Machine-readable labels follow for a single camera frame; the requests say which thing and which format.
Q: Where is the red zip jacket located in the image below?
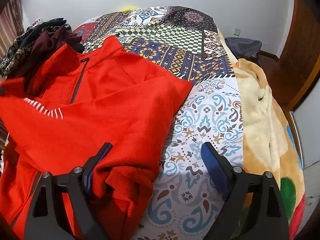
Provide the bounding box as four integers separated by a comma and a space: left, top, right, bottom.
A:
1, 36, 193, 239

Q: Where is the beige plush blanket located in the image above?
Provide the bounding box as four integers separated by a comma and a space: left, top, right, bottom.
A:
219, 34, 305, 239

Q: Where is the patchwork patterned bedspread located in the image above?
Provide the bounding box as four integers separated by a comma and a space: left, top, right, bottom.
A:
75, 6, 244, 239

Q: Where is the brown wooden door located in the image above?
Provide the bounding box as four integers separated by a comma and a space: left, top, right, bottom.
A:
273, 0, 319, 112

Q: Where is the navy patterned folded garment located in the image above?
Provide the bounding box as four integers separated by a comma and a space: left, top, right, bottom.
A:
1, 18, 67, 77

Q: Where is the maroon folded garment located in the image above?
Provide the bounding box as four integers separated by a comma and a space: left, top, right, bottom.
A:
7, 24, 85, 79

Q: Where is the grey blue backpack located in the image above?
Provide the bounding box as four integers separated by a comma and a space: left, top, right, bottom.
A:
225, 37, 262, 59

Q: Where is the striped pink curtain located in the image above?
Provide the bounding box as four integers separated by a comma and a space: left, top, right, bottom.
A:
1, 0, 24, 60

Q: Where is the yellow plush item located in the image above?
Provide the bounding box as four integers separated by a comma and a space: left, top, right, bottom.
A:
120, 7, 137, 12

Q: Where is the white wall socket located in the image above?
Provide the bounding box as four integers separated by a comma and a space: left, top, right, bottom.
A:
233, 28, 241, 36

